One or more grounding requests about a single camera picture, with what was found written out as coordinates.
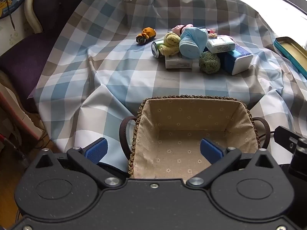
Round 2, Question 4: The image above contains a black cable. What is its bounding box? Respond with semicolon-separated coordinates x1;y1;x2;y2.
260;130;276;148

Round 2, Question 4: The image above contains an orange striped cloth bundle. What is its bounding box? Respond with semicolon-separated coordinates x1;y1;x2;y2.
135;27;157;45

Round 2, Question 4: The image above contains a teal tin tray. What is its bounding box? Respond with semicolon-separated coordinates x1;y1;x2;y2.
274;37;307;79

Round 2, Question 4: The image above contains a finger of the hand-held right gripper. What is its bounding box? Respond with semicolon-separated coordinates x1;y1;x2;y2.
274;125;303;154

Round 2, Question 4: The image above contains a white tissue pack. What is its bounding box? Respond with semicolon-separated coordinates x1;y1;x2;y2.
206;35;237;54
165;54;200;69

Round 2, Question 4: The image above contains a blue tissue pack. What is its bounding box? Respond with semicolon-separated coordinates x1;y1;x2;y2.
217;45;254;75

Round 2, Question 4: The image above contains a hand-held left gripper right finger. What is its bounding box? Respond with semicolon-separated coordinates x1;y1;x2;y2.
186;138;280;188

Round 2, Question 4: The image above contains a light blue face mask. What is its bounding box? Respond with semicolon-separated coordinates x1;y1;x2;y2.
179;27;209;59

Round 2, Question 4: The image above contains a checked tablecloth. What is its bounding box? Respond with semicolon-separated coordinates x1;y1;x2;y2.
27;0;307;170

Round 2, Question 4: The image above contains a green drink can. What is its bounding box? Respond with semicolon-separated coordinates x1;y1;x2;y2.
151;40;167;59

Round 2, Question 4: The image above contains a woven basket with fabric lining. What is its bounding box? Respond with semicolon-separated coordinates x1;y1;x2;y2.
119;95;271;180

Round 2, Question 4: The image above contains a yellow towel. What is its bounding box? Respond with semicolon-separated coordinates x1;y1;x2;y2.
158;32;181;57

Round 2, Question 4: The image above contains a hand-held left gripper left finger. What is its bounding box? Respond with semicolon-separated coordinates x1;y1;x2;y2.
35;138;124;189

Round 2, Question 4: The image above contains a green crochet scrubber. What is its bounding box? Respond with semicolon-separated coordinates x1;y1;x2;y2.
199;51;221;73

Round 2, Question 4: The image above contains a purple chair with cream frame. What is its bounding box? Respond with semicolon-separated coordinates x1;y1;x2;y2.
0;0;125;113

